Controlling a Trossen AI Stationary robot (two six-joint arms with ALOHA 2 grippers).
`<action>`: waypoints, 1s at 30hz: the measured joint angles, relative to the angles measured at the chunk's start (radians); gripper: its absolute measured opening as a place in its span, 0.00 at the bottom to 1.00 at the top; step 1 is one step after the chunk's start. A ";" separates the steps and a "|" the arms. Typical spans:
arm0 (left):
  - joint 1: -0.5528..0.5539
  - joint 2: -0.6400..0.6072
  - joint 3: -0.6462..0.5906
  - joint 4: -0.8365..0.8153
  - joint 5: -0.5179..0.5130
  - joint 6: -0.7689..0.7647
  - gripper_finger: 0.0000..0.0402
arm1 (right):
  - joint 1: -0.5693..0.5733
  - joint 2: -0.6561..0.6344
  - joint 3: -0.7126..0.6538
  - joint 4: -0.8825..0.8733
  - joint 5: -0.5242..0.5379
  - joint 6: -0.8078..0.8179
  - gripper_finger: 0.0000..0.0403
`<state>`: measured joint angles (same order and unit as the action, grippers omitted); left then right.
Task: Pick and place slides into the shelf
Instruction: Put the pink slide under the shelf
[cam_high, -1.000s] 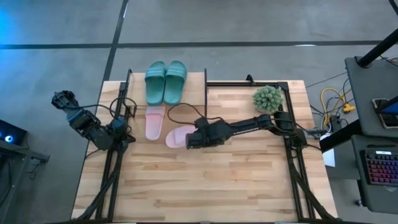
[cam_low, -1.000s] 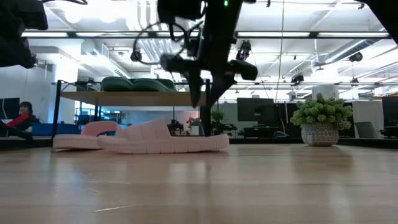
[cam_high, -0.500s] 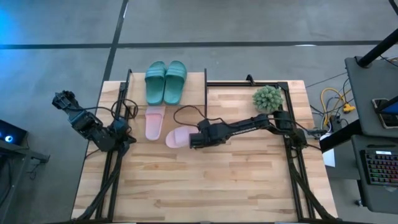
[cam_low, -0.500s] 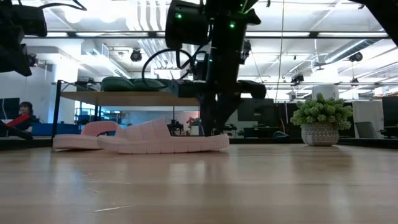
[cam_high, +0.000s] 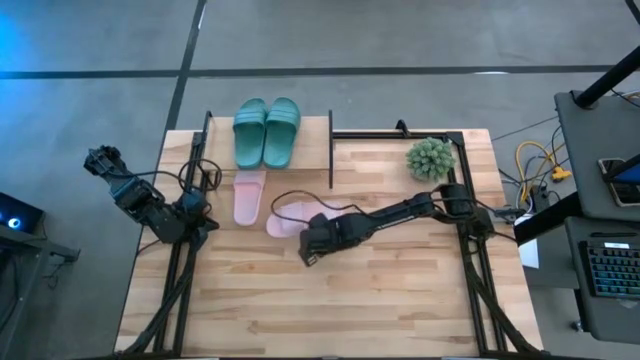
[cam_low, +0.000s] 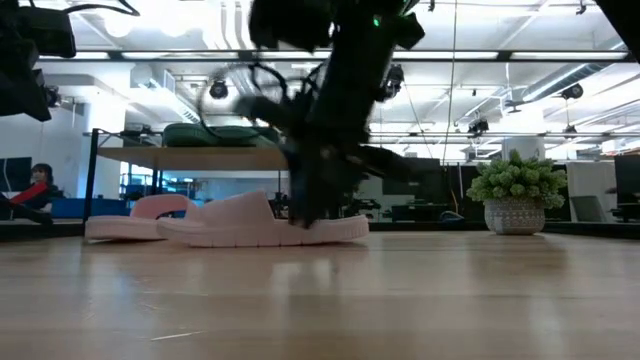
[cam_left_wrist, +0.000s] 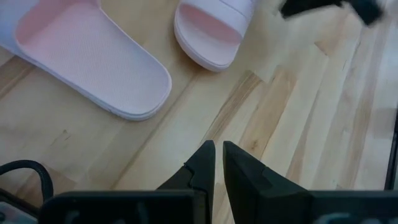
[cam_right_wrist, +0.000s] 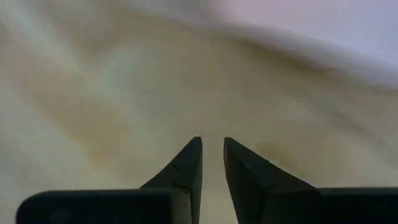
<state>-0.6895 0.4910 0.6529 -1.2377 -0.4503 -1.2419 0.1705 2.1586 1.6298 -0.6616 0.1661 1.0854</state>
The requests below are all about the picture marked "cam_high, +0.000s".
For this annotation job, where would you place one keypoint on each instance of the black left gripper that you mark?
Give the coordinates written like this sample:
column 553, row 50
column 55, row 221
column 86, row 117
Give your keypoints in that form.
column 119, row 181

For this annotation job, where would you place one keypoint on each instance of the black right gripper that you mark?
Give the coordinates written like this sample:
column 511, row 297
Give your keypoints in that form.
column 337, row 230

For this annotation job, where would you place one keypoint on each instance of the pink rubber slide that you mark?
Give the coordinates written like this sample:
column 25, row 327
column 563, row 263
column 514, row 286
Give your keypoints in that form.
column 248, row 197
column 290, row 220

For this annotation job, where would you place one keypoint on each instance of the green rubber slide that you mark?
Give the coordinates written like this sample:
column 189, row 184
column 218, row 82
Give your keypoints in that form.
column 250, row 135
column 281, row 132

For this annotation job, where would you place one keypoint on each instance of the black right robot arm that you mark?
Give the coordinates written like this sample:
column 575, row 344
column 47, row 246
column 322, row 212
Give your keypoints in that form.
column 415, row 207

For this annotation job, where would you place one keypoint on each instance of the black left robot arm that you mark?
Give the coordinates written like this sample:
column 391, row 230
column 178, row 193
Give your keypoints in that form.
column 160, row 215

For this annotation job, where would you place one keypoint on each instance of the black device with blue light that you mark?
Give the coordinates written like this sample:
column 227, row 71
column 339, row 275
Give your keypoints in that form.
column 20, row 212

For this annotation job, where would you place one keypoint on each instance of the grey metal stand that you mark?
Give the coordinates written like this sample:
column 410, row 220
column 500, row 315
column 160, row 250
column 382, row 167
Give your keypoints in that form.
column 30, row 245

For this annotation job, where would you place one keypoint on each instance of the green potted plant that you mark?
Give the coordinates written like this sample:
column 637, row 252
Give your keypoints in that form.
column 430, row 159

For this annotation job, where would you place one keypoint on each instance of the white paper sheet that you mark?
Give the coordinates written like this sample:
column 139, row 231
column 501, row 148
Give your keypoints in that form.
column 529, row 252

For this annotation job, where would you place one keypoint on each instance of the black diagonal bar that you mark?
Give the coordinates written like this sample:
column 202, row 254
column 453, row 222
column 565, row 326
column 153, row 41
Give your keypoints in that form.
column 545, row 220

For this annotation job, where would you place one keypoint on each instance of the yellow plug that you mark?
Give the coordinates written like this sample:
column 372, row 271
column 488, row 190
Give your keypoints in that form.
column 561, row 174

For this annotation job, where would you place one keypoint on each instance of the grey workstation desk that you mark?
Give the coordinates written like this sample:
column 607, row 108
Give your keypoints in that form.
column 585, row 150

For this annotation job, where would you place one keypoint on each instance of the black backlit keyboard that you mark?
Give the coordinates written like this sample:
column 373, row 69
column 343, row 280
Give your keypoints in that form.
column 615, row 272

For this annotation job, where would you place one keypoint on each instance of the smartphone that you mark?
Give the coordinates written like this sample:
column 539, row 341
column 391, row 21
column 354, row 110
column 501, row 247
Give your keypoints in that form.
column 627, row 192

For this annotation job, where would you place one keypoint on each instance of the black round pole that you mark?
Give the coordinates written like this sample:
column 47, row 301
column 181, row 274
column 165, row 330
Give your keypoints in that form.
column 607, row 77

